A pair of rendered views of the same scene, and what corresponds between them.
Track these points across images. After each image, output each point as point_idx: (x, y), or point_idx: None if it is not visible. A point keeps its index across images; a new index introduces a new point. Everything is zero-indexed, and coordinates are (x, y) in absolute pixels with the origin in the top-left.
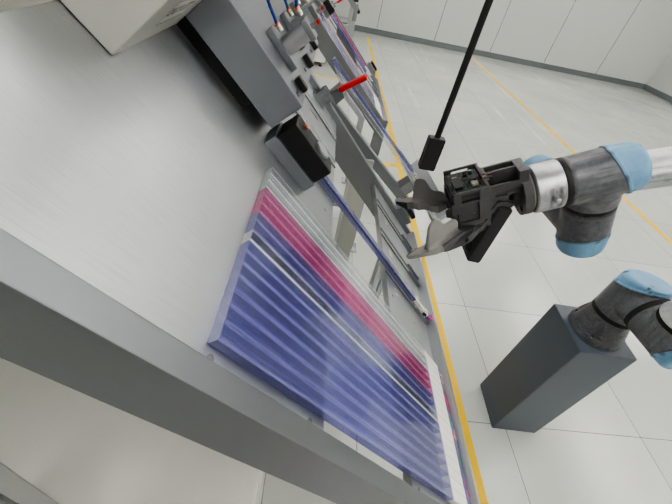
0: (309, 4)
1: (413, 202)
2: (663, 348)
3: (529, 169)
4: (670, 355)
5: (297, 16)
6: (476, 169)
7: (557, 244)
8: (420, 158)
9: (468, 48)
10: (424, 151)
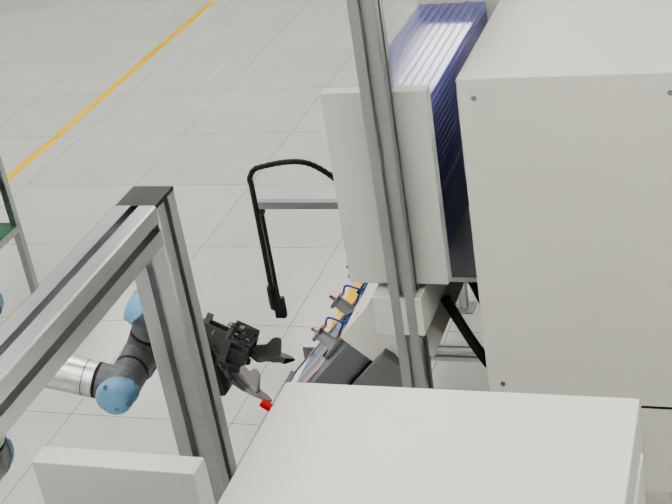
0: (339, 299)
1: (260, 389)
2: (9, 454)
3: (208, 312)
4: (12, 448)
5: (349, 303)
6: (229, 335)
7: (153, 373)
8: (285, 312)
9: (271, 252)
10: (285, 305)
